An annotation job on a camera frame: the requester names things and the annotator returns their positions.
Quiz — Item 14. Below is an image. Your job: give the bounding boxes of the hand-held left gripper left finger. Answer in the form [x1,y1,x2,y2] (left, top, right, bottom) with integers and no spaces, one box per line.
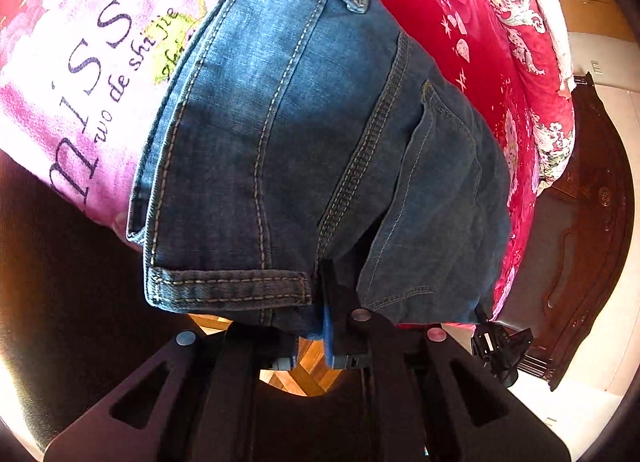
[44,325,299,462]

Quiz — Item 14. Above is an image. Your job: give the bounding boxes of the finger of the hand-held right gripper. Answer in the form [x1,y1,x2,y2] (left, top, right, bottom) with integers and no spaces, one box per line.
[471,306,534,389]

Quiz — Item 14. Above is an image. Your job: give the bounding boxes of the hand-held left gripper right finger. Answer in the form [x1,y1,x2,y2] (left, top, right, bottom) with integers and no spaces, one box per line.
[318,259,572,462]

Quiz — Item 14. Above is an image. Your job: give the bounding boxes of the blue denim pants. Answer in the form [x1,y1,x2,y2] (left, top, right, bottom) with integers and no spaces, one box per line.
[126,0,512,340]

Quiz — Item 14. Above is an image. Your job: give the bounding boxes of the dark wooden bed board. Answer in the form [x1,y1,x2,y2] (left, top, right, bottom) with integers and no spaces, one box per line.
[492,72,637,391]

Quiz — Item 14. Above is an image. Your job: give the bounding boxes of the red floral blanket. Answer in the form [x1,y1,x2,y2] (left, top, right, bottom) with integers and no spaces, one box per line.
[0,0,577,324]

